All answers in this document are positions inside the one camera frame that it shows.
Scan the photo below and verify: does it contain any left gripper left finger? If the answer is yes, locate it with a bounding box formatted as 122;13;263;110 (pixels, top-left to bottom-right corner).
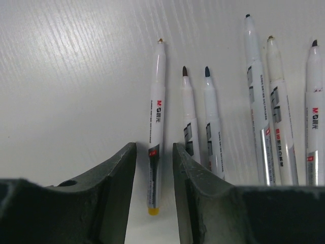
1;142;137;243

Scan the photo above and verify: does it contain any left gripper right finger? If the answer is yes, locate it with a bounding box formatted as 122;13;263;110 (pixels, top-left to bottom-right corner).
173;143;324;243

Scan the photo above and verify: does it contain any blue-end white pen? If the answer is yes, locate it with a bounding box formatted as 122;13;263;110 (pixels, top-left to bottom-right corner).
204;66;225;180

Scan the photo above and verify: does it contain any red-end white pen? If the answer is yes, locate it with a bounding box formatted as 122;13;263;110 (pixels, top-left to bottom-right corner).
181;66;201;164

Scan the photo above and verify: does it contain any orange-end white pen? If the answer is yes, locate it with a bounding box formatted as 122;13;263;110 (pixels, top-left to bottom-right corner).
147;39;166;216

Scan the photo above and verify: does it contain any green-end white pen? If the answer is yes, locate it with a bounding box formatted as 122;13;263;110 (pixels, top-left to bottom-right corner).
244;14;276;186

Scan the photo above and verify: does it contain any yellow-end white pen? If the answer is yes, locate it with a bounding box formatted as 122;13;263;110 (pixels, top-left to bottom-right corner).
266;36;299;186

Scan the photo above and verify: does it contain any magenta-end white pen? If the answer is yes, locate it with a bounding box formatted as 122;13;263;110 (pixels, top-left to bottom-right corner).
305;39;324;187

